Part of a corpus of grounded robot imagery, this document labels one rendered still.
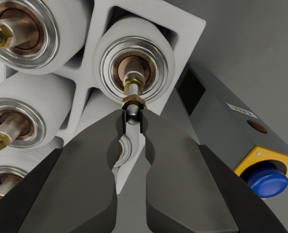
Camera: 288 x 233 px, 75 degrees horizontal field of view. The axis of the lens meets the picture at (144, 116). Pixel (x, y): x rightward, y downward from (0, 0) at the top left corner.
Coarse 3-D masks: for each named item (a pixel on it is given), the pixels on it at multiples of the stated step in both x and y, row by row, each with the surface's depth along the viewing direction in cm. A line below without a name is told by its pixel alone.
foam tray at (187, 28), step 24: (96, 0) 23; (120, 0) 23; (144, 0) 23; (96, 24) 24; (168, 24) 25; (192, 24) 25; (192, 48) 27; (0, 72) 27; (72, 72) 28; (168, 96) 30; (72, 120) 32; (144, 144) 36; (120, 168) 39
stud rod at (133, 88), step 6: (132, 84) 17; (132, 90) 16; (138, 90) 16; (132, 108) 13; (138, 108) 13; (126, 114) 13; (132, 114) 12; (138, 114) 13; (126, 120) 13; (132, 120) 13; (138, 120) 13
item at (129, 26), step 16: (128, 16) 28; (112, 32) 19; (128, 32) 19; (144, 32) 19; (160, 32) 22; (96, 48) 20; (160, 48) 20; (96, 64) 20; (96, 80) 22; (112, 96) 22; (160, 96) 23
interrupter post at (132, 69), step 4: (128, 64) 20; (132, 64) 20; (136, 64) 20; (128, 68) 19; (132, 68) 18; (136, 68) 18; (140, 68) 19; (124, 72) 19; (128, 72) 18; (132, 72) 18; (136, 72) 18; (140, 72) 18; (124, 76) 18; (128, 76) 18; (132, 76) 18; (136, 76) 18; (140, 76) 18; (124, 80) 18; (144, 80) 18; (124, 84) 18
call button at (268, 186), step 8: (264, 168) 20; (272, 168) 20; (256, 176) 20; (264, 176) 19; (272, 176) 19; (280, 176) 19; (248, 184) 21; (256, 184) 20; (264, 184) 20; (272, 184) 20; (280, 184) 20; (256, 192) 20; (264, 192) 20; (272, 192) 20; (280, 192) 21
